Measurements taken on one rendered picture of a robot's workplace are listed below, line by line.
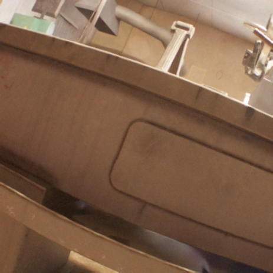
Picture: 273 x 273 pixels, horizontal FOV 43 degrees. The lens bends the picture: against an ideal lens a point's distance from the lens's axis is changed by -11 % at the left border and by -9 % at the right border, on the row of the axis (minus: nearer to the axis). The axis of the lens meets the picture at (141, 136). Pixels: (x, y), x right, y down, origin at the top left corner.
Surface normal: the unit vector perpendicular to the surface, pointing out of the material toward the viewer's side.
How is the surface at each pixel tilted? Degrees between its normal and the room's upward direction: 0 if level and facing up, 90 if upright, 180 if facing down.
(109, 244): 90
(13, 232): 90
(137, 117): 90
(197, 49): 90
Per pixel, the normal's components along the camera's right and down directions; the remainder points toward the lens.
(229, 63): -0.17, -0.03
